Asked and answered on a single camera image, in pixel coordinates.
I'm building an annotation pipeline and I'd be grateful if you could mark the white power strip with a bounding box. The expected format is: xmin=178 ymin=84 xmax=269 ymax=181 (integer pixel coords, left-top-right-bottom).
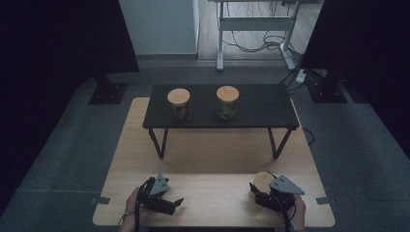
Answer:
xmin=295 ymin=68 xmax=308 ymax=85

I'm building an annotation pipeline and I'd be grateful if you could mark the white desk frame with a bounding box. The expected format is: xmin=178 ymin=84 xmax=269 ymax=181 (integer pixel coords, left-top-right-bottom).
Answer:
xmin=207 ymin=0 xmax=304 ymax=73

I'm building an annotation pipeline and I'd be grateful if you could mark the person's left hand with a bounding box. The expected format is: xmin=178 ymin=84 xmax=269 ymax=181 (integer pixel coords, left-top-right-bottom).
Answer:
xmin=125 ymin=186 xmax=157 ymax=227

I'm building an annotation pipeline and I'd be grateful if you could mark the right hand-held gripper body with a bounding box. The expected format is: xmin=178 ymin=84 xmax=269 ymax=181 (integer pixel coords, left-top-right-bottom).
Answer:
xmin=254 ymin=174 xmax=306 ymax=213

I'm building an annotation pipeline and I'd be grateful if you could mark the grey tape strip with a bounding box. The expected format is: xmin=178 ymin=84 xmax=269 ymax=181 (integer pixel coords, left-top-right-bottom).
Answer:
xmin=90 ymin=196 xmax=111 ymax=206
xmin=315 ymin=196 xmax=337 ymax=206

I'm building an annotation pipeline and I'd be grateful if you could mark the left hand-held gripper cable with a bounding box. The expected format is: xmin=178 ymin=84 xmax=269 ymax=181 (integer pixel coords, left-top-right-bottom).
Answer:
xmin=132 ymin=176 xmax=155 ymax=232

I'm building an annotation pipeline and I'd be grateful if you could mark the black shelf with metal legs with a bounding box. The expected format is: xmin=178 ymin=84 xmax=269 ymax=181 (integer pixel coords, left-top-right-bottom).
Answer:
xmin=142 ymin=84 xmax=300 ymax=160

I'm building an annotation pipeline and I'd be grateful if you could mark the black cable bundle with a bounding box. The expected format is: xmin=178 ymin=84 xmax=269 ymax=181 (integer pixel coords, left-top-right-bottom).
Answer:
xmin=221 ymin=0 xmax=305 ymax=62

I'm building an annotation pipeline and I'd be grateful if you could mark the hand-held gripper cable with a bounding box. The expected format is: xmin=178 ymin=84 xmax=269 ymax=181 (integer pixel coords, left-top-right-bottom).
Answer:
xmin=278 ymin=198 xmax=297 ymax=232
xmin=132 ymin=176 xmax=155 ymax=232

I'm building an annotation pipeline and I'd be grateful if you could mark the white cabinet panel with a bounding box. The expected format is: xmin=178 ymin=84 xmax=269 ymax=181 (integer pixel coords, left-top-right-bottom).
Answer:
xmin=118 ymin=0 xmax=200 ymax=56

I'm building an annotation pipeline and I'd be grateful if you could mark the wooden cylinder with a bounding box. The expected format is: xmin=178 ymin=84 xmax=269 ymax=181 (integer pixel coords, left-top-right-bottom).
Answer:
xmin=252 ymin=171 xmax=276 ymax=194
xmin=216 ymin=85 xmax=241 ymax=122

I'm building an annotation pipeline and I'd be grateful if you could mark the glass jar of brown spice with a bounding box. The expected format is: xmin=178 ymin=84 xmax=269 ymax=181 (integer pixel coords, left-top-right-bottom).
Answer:
xmin=166 ymin=88 xmax=191 ymax=123

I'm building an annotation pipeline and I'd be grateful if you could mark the person's right hand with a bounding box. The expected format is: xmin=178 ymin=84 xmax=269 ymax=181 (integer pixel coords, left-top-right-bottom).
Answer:
xmin=283 ymin=193 xmax=307 ymax=232

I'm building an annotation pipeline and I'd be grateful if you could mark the right hand-held gripper cable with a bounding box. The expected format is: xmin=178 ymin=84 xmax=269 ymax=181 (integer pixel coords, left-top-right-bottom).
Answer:
xmin=278 ymin=198 xmax=297 ymax=232

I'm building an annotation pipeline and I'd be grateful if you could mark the black stand base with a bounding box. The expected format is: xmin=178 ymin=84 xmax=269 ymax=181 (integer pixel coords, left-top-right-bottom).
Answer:
xmin=88 ymin=72 xmax=130 ymax=105
xmin=305 ymin=68 xmax=349 ymax=104

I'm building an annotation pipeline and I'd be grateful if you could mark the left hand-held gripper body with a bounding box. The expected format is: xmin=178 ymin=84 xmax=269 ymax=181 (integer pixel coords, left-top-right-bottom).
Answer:
xmin=138 ymin=173 xmax=177 ymax=217

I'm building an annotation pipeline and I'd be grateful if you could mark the thin black floor cable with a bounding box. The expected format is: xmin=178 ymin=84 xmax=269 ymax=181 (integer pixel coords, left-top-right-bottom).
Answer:
xmin=302 ymin=127 xmax=315 ymax=147

